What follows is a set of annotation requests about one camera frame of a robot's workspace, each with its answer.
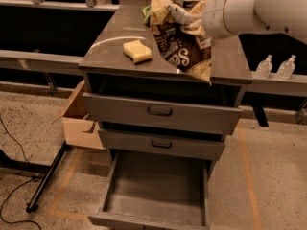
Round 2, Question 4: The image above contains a black floor cable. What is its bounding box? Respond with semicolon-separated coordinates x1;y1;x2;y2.
0;117;42;230

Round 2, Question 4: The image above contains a cardboard box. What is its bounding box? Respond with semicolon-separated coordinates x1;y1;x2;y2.
54;80;104;150

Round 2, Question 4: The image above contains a grey metal rail shelf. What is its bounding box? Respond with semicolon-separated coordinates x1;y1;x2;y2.
0;50;83;76

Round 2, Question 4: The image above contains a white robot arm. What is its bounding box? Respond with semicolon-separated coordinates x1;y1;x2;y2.
168;0;307;44

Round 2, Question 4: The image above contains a left clear sanitizer bottle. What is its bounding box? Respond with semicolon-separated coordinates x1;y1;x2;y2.
255;55;272;79

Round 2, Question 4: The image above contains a black stand leg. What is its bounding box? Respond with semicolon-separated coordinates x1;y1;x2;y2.
26;143;70;213

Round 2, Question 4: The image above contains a grey drawer cabinet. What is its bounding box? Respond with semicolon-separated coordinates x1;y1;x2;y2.
78;4;253;165

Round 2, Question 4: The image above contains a green chip bag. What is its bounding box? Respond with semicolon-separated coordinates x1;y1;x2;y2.
142;5;151;24

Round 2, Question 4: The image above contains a yellow sponge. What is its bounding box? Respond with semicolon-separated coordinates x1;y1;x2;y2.
123;40;152;64

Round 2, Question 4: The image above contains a top grey drawer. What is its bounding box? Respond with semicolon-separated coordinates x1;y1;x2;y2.
83;93;242;135

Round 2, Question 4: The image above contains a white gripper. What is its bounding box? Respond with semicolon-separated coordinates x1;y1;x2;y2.
167;0;207;36

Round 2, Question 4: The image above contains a brown chip bag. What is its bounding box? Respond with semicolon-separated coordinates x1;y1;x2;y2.
150;0;212;83

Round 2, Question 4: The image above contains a middle grey drawer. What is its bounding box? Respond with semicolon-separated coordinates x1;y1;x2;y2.
99;129;224;160

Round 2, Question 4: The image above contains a grey drawer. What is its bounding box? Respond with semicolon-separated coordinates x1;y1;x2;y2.
99;129;224;160
88;150;210;230
83;93;242;135

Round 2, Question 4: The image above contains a bottom grey drawer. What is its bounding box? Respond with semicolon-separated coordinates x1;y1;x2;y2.
88;150;210;230

